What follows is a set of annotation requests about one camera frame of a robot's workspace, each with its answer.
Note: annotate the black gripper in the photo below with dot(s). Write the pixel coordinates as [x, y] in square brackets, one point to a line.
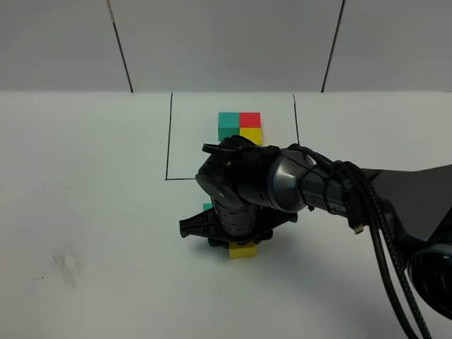
[222, 226]

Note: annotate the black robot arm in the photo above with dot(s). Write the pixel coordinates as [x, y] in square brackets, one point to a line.
[254, 189]

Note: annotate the yellow template block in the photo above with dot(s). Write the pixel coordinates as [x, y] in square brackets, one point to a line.
[254, 134]

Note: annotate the green template block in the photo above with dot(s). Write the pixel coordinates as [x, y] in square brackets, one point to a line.
[228, 124]

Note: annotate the red template block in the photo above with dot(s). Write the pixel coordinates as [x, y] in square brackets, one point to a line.
[249, 120]

